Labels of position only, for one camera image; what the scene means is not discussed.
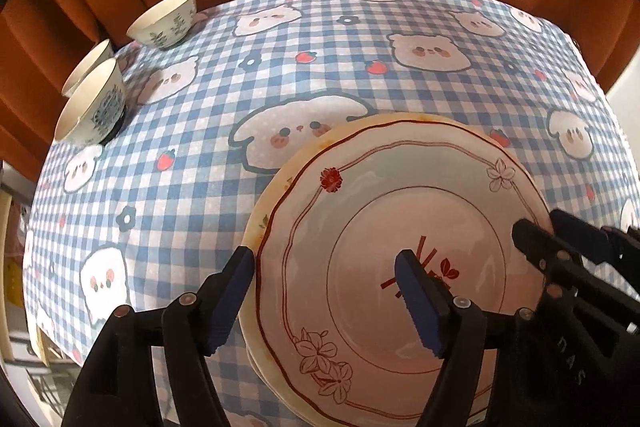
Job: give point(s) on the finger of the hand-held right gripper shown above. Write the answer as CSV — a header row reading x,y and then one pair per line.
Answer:
x,y
545,252
582,233

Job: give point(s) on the white bowl with leaf print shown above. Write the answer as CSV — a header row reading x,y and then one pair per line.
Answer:
x,y
95,112
87,67
165,22

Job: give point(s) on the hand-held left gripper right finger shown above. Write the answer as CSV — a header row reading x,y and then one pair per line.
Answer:
x,y
420,302

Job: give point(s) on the blue checked printed tablecloth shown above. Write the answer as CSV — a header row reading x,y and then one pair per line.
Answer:
x,y
350,72

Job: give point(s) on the scalloped yellow floral plate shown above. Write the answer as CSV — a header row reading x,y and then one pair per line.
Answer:
x,y
299,163

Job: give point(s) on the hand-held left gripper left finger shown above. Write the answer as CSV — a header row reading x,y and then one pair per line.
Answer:
x,y
230,297

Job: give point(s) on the small red-rimmed white plate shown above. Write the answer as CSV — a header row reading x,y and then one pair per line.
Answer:
x,y
350,197

